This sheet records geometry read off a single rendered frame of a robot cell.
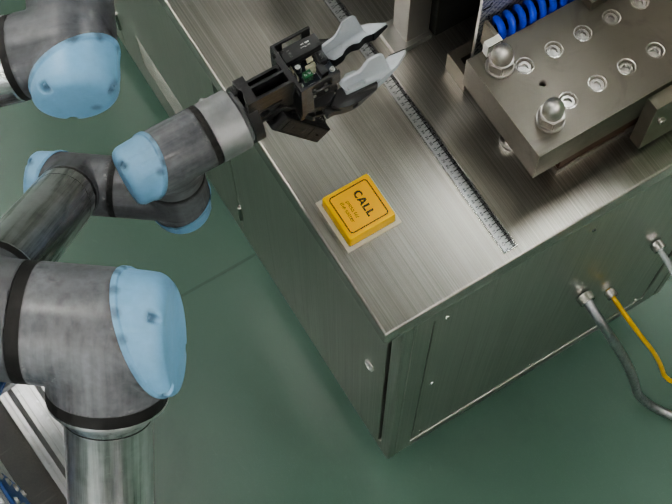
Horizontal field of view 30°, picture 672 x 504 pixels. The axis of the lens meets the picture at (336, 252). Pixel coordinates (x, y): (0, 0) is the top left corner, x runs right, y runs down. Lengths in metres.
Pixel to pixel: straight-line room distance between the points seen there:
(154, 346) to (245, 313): 1.43
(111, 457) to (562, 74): 0.75
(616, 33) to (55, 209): 0.73
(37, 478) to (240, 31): 0.93
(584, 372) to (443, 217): 0.97
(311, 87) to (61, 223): 0.32
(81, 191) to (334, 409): 1.13
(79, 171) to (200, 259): 1.11
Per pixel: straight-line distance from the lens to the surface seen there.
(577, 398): 2.53
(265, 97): 1.42
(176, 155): 1.42
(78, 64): 1.05
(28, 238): 1.31
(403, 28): 1.73
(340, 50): 1.52
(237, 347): 2.53
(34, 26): 1.08
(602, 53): 1.63
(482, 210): 1.65
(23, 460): 2.32
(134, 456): 1.22
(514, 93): 1.58
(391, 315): 1.59
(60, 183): 1.46
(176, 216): 1.52
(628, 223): 1.86
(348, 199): 1.62
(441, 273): 1.61
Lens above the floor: 2.40
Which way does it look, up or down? 68 degrees down
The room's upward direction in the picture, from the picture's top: 1 degrees counter-clockwise
